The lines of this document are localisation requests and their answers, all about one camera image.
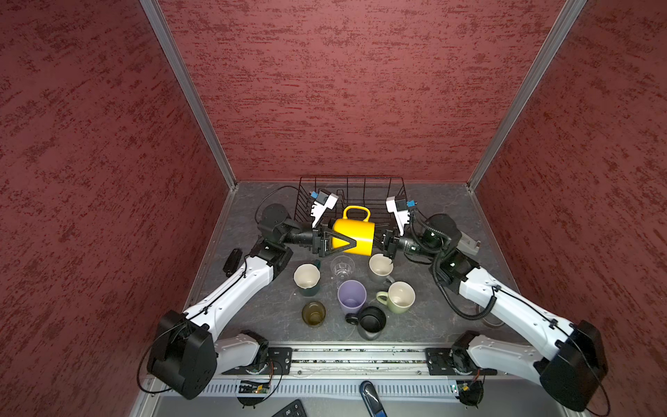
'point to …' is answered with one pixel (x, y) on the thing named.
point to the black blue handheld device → (372, 399)
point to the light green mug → (399, 298)
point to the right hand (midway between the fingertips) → (358, 236)
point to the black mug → (370, 320)
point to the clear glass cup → (342, 267)
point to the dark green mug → (307, 277)
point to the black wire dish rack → (369, 192)
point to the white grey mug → (380, 268)
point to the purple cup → (352, 295)
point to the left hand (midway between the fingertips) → (354, 245)
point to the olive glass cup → (313, 313)
